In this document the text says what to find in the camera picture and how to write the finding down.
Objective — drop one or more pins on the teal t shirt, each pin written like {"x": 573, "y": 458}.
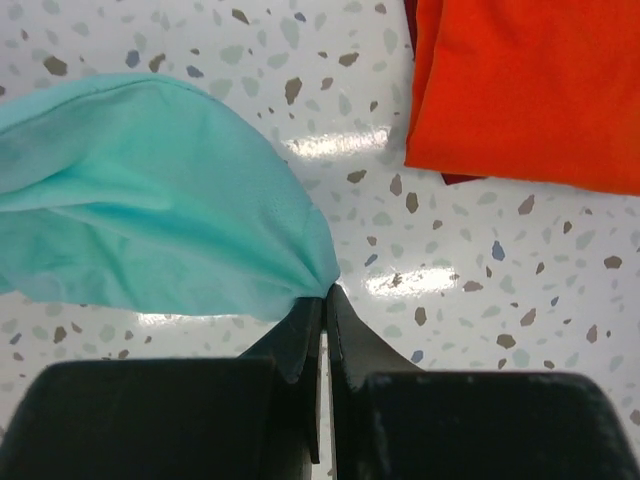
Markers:
{"x": 142, "y": 192}

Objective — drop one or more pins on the orange folded t shirt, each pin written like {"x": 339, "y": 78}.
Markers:
{"x": 543, "y": 91}

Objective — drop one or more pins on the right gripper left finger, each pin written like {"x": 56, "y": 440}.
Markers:
{"x": 254, "y": 416}

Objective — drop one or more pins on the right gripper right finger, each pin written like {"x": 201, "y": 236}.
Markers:
{"x": 394, "y": 420}

